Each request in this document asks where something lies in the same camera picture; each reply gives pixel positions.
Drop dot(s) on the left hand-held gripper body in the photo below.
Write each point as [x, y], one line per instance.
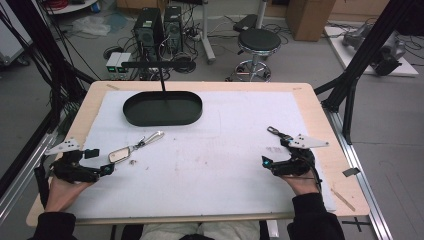
[75, 168]

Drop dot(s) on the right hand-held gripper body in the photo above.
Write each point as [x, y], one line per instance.
[298, 165]

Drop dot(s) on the person's right hand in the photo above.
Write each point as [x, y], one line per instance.
[303, 185]

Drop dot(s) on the person's left hand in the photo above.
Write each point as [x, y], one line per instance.
[61, 195]

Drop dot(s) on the small metal bit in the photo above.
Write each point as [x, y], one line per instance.
[132, 162]

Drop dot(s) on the white table mat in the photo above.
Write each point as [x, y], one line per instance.
[216, 160]

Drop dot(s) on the dark grey flat piece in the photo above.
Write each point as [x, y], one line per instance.
[351, 172]

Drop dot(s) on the thin wooden stick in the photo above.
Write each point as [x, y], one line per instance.
[343, 200]

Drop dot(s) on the black stand with oval tray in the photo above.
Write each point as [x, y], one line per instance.
[163, 111]

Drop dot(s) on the black round stool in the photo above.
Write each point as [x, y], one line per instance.
[259, 41]

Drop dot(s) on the white power supply unit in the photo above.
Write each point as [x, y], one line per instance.
[125, 61]
[112, 63]

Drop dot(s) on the white floor board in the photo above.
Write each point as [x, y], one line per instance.
[346, 56]

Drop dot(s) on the wooden cabinet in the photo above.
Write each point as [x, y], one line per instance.
[310, 18]

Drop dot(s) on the white desk leg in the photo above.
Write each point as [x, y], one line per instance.
[207, 33]

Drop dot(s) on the clear plastic bag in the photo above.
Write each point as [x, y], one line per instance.
[91, 26]

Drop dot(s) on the black computer tower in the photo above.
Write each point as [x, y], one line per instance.
[173, 28]
[148, 33]

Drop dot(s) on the grey robot device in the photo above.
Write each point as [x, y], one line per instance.
[388, 53]

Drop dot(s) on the round white table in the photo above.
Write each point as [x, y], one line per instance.
[71, 6]

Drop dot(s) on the aluminium frame rail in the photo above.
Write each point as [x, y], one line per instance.
[360, 166]
[23, 180]

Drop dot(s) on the black frame strut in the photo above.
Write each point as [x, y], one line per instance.
[366, 56]
[43, 50]

